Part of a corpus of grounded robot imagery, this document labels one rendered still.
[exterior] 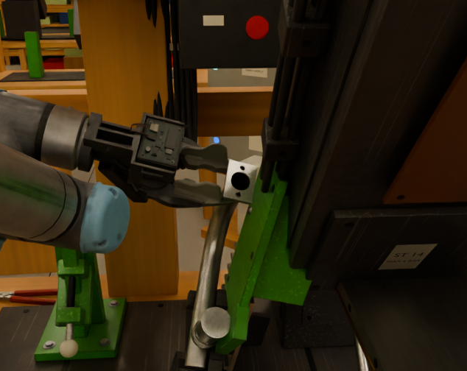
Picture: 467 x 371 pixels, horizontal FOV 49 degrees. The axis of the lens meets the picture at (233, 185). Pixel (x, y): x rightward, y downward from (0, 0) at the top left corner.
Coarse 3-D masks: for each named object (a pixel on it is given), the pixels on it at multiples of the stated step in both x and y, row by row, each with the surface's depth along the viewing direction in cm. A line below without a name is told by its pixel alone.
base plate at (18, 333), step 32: (0, 320) 94; (32, 320) 94; (128, 320) 94; (160, 320) 94; (0, 352) 86; (32, 352) 86; (128, 352) 86; (160, 352) 86; (256, 352) 86; (288, 352) 86; (320, 352) 86; (352, 352) 86
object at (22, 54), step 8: (48, 0) 683; (56, 0) 684; (64, 0) 686; (72, 0) 688; (48, 8) 679; (56, 8) 680; (64, 8) 681; (72, 8) 682; (48, 32) 700; (56, 32) 701; (64, 32) 702; (24, 56) 702; (24, 64) 705; (48, 64) 715; (56, 64) 716
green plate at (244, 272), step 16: (272, 176) 60; (256, 192) 67; (272, 192) 58; (256, 208) 65; (272, 208) 58; (288, 208) 59; (256, 224) 63; (272, 224) 59; (240, 240) 70; (256, 240) 61; (272, 240) 61; (240, 256) 68; (256, 256) 60; (272, 256) 62; (288, 256) 62; (240, 272) 66; (256, 272) 61; (272, 272) 62; (288, 272) 63; (304, 272) 63; (240, 288) 64; (256, 288) 63; (272, 288) 63; (288, 288) 63; (304, 288) 64; (240, 304) 62
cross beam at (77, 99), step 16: (32, 96) 97; (48, 96) 97; (64, 96) 97; (80, 96) 98; (208, 96) 99; (224, 96) 100; (240, 96) 100; (256, 96) 100; (208, 112) 101; (224, 112) 101; (240, 112) 101; (256, 112) 101; (208, 128) 102; (224, 128) 102; (240, 128) 102; (256, 128) 102
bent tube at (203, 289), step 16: (240, 176) 70; (224, 192) 67; (240, 192) 68; (224, 208) 75; (224, 224) 77; (208, 240) 78; (224, 240) 79; (208, 256) 77; (208, 272) 76; (208, 288) 75; (208, 304) 74; (192, 320) 74; (192, 352) 71; (192, 368) 72
